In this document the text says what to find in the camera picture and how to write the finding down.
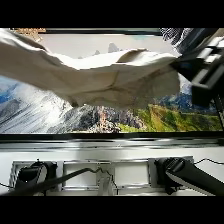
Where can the silver frame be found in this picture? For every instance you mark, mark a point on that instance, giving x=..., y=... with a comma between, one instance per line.
x=133, y=173

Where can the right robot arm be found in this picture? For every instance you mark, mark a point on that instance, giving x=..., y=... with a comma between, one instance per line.
x=186, y=173

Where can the heap of clothes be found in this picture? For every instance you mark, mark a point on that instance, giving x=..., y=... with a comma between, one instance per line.
x=173, y=36

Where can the beige garment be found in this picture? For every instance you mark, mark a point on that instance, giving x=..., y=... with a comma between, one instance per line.
x=110, y=78

